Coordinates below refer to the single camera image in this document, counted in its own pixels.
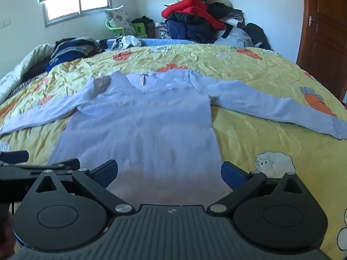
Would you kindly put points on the yellow carrot-print blanket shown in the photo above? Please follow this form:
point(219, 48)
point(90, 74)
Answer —
point(271, 146)

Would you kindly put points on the grey patterned pillow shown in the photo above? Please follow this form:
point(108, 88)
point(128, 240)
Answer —
point(120, 19)

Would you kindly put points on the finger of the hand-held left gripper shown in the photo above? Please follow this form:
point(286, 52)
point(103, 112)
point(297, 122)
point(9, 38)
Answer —
point(13, 157)
point(67, 164)

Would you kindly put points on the light blue sweater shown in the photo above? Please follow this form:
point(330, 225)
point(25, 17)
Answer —
point(141, 124)

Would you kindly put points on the black backpack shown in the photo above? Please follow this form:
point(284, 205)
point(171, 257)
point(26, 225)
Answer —
point(257, 36)

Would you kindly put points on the brown wooden door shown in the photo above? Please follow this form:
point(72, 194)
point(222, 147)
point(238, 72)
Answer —
point(325, 46)

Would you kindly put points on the stack of folded dark clothes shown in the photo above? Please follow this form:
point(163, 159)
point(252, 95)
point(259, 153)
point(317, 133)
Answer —
point(73, 50)

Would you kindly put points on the window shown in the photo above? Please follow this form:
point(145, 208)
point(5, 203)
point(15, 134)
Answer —
point(76, 5)

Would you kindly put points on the white printed plastic bag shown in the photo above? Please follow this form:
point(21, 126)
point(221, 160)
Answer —
point(127, 42)

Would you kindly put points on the zebra striped cloth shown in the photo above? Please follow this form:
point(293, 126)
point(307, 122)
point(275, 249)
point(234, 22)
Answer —
point(21, 85)

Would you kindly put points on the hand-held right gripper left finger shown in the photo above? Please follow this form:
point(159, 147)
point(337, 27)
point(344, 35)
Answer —
point(106, 172)

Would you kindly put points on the dark cloth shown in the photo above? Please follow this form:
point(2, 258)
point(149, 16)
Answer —
point(40, 67)

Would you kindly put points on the clear plastic bag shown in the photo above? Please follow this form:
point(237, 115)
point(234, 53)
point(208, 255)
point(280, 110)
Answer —
point(240, 38)

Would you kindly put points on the navy jacket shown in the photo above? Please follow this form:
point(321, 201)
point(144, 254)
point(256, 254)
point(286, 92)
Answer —
point(189, 32)

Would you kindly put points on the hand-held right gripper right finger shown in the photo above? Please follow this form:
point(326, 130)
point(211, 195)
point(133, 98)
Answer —
point(230, 174)

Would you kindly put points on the white quilt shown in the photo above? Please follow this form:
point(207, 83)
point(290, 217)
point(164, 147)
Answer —
point(24, 59)

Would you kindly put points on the white wall switch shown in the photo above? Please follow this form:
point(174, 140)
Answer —
point(5, 23)

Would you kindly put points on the dark bag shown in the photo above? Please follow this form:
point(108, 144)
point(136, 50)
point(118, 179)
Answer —
point(142, 20)

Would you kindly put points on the green plastic chair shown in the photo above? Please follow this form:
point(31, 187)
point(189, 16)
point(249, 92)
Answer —
point(141, 29)

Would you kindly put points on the houndstooth cloth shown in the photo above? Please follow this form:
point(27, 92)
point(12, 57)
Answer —
point(162, 31)

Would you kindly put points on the black puffer jacket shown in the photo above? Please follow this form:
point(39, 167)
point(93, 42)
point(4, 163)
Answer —
point(189, 17)

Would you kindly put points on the red jacket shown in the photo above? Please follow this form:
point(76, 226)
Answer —
point(192, 6)

